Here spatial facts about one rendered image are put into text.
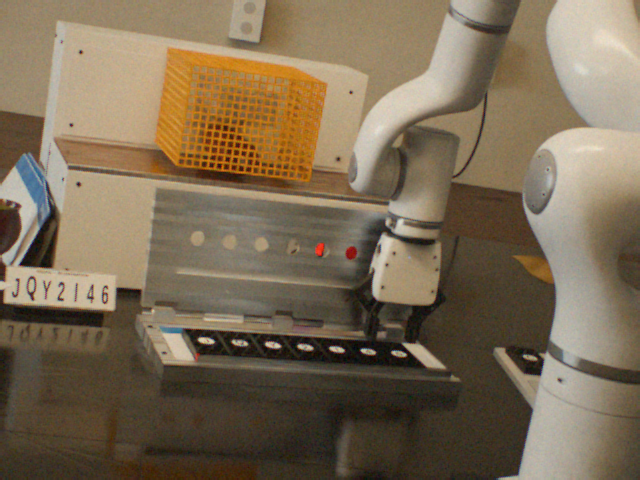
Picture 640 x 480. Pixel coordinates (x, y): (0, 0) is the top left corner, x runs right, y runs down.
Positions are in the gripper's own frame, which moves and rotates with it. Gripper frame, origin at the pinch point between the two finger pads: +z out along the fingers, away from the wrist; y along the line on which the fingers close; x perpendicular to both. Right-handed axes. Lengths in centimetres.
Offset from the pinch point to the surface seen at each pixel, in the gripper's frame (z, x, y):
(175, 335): 2.1, -2.7, -34.2
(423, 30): -38, 161, 66
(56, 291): 1, 10, -50
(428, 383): 2.5, -14.8, 0.4
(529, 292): 4, 44, 49
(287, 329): 2.1, 3.4, -15.6
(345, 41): -31, 165, 45
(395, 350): 1.1, -5.6, -1.4
